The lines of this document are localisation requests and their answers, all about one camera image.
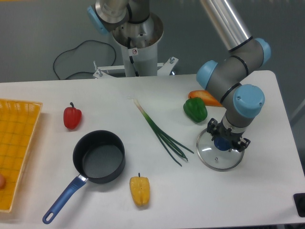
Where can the orange baguette bread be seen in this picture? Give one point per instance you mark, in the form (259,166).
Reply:
(207,98)

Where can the glass lid blue knob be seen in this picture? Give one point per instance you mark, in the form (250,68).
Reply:
(216,153)

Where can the black object table corner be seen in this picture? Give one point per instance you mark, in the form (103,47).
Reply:
(299,199)

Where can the yellow woven basket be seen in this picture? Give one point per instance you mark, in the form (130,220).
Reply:
(18,120)

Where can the brown egg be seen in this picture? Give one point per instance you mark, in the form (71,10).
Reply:
(2,181)

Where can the green spring onion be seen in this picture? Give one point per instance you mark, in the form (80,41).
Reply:
(168,142)

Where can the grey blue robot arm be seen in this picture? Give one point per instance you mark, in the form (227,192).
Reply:
(222,80)

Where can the yellow bell pepper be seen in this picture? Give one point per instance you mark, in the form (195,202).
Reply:
(140,190)

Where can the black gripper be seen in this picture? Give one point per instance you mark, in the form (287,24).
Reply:
(224,139)

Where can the red bell pepper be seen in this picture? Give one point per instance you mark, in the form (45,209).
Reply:
(71,117)

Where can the black saucepan blue handle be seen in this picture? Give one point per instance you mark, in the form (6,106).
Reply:
(99,157)

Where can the green bell pepper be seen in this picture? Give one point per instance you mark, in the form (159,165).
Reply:
(195,109)

